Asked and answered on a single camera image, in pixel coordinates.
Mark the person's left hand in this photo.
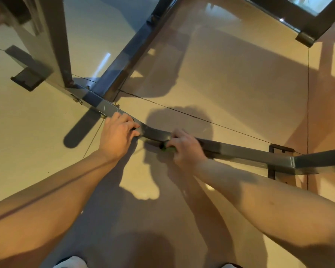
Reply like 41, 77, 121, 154
98, 111, 141, 164

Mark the person's right hand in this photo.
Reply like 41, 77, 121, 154
165, 128, 208, 175

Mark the green cleaning cloth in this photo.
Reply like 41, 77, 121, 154
159, 140, 175, 153

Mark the grey steel gym machine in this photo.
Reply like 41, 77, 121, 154
0, 0, 335, 181

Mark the person's left forearm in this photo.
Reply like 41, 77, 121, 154
0, 150, 117, 268

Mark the person's right forearm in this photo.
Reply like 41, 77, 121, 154
192, 159, 335, 260

